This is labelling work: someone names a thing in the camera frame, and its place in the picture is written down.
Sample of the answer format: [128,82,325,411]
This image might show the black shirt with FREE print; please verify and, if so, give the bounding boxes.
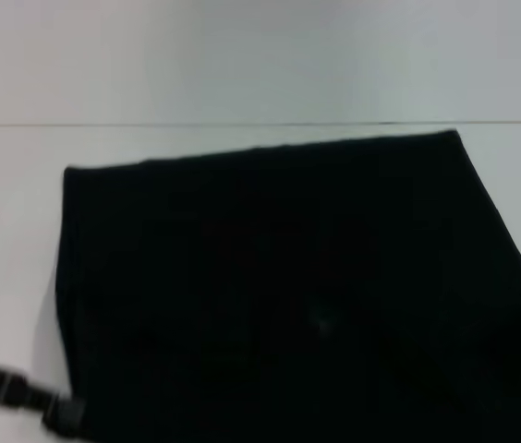
[55,129,521,443]

